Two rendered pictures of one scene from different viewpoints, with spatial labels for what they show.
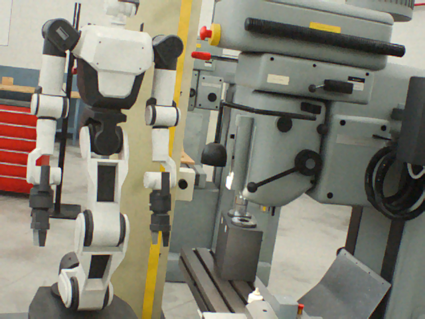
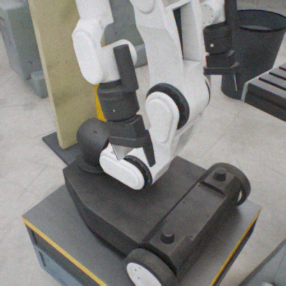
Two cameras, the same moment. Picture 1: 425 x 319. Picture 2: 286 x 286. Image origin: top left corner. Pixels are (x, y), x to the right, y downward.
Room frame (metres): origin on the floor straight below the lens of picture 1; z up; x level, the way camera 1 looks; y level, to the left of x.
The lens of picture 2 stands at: (1.33, 0.81, 1.52)
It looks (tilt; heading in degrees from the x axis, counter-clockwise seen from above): 40 degrees down; 334
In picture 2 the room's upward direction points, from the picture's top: straight up
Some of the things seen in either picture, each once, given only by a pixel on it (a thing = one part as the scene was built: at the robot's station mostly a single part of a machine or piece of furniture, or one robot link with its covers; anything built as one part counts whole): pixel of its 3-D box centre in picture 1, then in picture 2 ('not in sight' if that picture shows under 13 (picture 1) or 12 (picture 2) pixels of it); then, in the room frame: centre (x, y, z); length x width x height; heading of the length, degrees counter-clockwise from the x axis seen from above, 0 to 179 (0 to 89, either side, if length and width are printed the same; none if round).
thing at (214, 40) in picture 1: (214, 34); not in sight; (1.53, 0.02, 1.76); 0.06 x 0.02 x 0.06; 14
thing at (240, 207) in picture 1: (240, 206); not in sight; (1.97, -0.16, 1.19); 0.05 x 0.05 x 0.05
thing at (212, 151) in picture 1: (214, 153); not in sight; (1.53, -0.03, 1.44); 0.07 x 0.07 x 0.06
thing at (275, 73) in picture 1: (302, 77); not in sight; (1.59, -0.25, 1.68); 0.34 x 0.24 x 0.10; 104
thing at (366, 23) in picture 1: (300, 30); not in sight; (1.59, -0.22, 1.81); 0.47 x 0.26 x 0.16; 104
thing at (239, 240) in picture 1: (237, 243); not in sight; (1.92, -0.16, 1.06); 0.22 x 0.12 x 0.20; 7
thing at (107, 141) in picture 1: (99, 128); not in sight; (2.21, 0.43, 1.37); 0.28 x 0.13 x 0.18; 26
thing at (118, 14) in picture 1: (118, 10); not in sight; (2.13, 0.40, 1.84); 0.10 x 0.07 x 0.09; 116
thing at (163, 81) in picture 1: (163, 97); not in sight; (2.23, 0.20, 1.52); 0.13 x 0.12 x 0.22; 116
